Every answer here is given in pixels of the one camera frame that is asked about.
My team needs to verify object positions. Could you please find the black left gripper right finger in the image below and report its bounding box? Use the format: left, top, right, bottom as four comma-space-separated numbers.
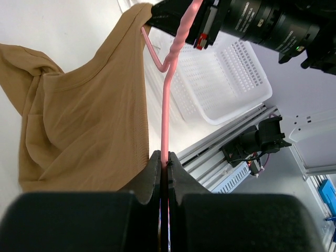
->
167, 153, 324, 251

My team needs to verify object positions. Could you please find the black camera on rail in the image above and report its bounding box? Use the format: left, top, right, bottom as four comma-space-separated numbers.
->
220, 114, 292, 177

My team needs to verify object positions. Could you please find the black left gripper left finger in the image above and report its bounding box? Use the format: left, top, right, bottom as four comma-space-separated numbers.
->
1, 151, 161, 251

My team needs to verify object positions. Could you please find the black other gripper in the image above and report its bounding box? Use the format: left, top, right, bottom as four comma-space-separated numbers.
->
146, 0, 230, 50

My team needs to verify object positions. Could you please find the white perforated plastic basket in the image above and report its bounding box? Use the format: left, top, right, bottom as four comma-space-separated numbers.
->
170, 33, 272, 125

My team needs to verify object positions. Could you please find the pink wire hanger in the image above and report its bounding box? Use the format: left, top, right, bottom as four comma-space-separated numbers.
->
141, 0, 203, 169

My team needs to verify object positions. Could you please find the blue plastic object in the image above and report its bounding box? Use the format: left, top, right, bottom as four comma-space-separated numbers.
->
318, 180, 335, 215

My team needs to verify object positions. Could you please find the tan tank top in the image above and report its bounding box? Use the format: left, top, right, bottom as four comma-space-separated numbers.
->
1, 3, 152, 192

